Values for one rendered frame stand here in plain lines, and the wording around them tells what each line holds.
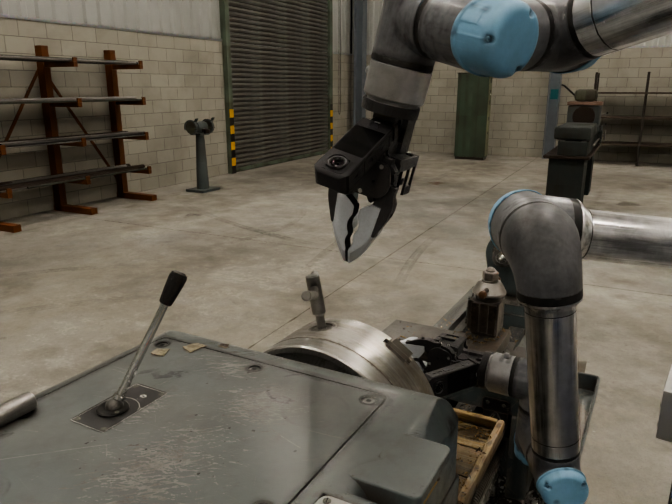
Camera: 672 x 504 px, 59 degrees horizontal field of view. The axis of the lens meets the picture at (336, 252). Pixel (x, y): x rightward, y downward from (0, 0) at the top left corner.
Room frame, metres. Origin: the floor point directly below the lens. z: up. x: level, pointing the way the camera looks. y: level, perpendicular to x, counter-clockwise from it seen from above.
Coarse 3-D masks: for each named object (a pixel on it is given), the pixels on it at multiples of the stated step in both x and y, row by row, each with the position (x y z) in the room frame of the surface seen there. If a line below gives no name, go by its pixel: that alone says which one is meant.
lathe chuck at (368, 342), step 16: (336, 320) 0.89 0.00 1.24; (352, 320) 0.89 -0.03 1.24; (288, 336) 0.87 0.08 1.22; (304, 336) 0.83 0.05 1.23; (320, 336) 0.82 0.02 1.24; (336, 336) 0.82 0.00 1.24; (352, 336) 0.83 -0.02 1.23; (368, 336) 0.84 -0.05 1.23; (384, 336) 0.85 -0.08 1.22; (368, 352) 0.80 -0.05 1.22; (384, 352) 0.81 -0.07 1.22; (384, 368) 0.78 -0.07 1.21; (400, 368) 0.80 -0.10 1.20; (416, 368) 0.82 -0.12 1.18; (400, 384) 0.77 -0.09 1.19; (416, 384) 0.80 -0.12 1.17
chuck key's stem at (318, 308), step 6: (306, 276) 0.87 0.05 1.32; (312, 276) 0.86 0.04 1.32; (318, 276) 0.87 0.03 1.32; (306, 282) 0.87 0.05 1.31; (312, 282) 0.86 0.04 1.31; (318, 282) 0.86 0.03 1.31; (318, 288) 0.86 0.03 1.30; (312, 300) 0.86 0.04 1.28; (318, 300) 0.86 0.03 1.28; (312, 306) 0.86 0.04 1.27; (318, 306) 0.86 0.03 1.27; (324, 306) 0.86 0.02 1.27; (312, 312) 0.86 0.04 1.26; (318, 312) 0.86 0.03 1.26; (324, 312) 0.86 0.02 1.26; (318, 318) 0.86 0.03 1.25; (324, 318) 0.86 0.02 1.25; (318, 324) 0.86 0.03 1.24; (324, 324) 0.86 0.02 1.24
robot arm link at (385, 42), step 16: (384, 0) 0.73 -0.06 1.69; (400, 0) 0.70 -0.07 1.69; (416, 0) 0.68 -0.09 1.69; (384, 16) 0.72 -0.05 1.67; (400, 16) 0.69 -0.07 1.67; (384, 32) 0.71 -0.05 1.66; (400, 32) 0.70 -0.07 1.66; (384, 48) 0.71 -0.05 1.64; (400, 48) 0.70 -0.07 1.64; (416, 48) 0.69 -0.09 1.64; (400, 64) 0.70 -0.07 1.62; (416, 64) 0.70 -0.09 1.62; (432, 64) 0.72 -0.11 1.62
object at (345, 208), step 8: (336, 200) 0.75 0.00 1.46; (344, 200) 0.75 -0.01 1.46; (352, 200) 0.75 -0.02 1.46; (336, 208) 0.75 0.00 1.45; (344, 208) 0.75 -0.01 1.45; (352, 208) 0.74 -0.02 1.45; (336, 216) 0.75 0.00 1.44; (344, 216) 0.75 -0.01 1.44; (352, 216) 0.75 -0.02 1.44; (336, 224) 0.75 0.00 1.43; (344, 224) 0.75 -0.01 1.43; (352, 224) 0.78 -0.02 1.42; (336, 232) 0.75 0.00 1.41; (344, 232) 0.75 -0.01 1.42; (352, 232) 0.76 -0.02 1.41; (336, 240) 0.76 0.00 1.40; (344, 240) 0.75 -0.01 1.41; (344, 248) 0.75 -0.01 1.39; (344, 256) 0.75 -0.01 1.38
